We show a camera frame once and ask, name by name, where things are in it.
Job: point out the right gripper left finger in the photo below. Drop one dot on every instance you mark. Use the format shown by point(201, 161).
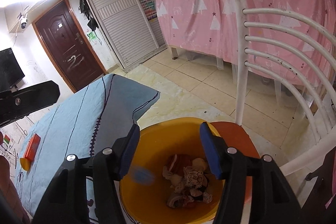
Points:
point(65, 199)

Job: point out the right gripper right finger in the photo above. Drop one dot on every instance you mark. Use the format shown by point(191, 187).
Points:
point(273, 200)

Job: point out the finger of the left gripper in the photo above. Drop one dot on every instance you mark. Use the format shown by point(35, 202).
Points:
point(16, 105)

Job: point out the orange cardboard box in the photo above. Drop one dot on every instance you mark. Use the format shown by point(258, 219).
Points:
point(32, 147)

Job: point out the trash pile in bin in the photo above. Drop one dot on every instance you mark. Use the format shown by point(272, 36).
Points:
point(188, 178)

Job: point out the yellow plastic trash bin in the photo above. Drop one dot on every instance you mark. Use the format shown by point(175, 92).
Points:
point(146, 202)

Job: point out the person's left hand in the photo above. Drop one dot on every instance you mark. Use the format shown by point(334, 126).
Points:
point(9, 191)

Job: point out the orange plastic cap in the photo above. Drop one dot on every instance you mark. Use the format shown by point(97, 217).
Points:
point(25, 163)

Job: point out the orange chair seat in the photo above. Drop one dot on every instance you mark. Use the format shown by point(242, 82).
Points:
point(234, 136)

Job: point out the light blue bed sheet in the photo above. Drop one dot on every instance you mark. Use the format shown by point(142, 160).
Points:
point(84, 124)

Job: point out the dark brown door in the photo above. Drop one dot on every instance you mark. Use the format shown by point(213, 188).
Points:
point(67, 47)

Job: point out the black hanging bag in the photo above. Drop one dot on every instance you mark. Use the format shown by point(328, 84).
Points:
point(84, 9)

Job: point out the white louvred wardrobe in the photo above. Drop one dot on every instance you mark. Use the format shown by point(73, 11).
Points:
point(131, 36)

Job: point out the white metal chair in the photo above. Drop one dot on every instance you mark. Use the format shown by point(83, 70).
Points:
point(324, 146)

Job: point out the black wall television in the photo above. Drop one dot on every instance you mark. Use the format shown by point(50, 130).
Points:
point(10, 71)

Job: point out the white security camera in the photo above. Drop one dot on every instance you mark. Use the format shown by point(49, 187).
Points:
point(23, 20)

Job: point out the colourful wall chart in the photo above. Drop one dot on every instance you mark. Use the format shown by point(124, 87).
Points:
point(149, 9)

